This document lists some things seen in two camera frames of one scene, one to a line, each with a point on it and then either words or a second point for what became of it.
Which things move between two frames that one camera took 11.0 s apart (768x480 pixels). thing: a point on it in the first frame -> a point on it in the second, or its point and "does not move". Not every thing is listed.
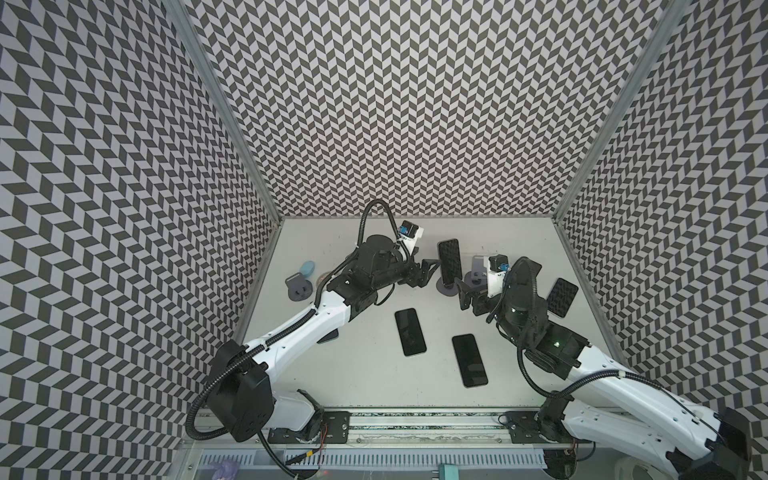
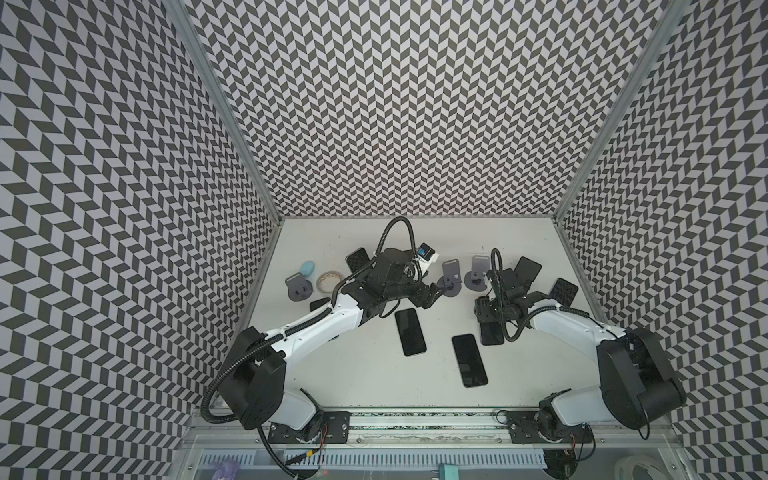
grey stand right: x=477 y=276 does not move
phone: x=469 y=361 does not move
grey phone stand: x=299 y=289 does not move
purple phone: x=450 y=261 -> x=492 y=333
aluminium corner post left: x=227 y=102 does not move
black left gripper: x=414 y=279 -> x=432 y=293
